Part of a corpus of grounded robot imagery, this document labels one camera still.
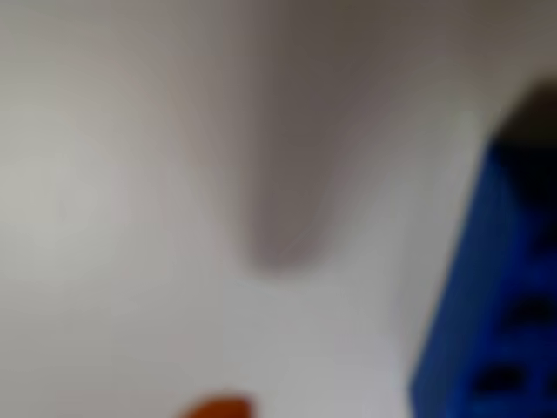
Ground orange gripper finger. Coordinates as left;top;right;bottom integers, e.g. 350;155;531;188
176;394;256;418

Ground small blue block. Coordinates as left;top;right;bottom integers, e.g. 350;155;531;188
406;82;557;418

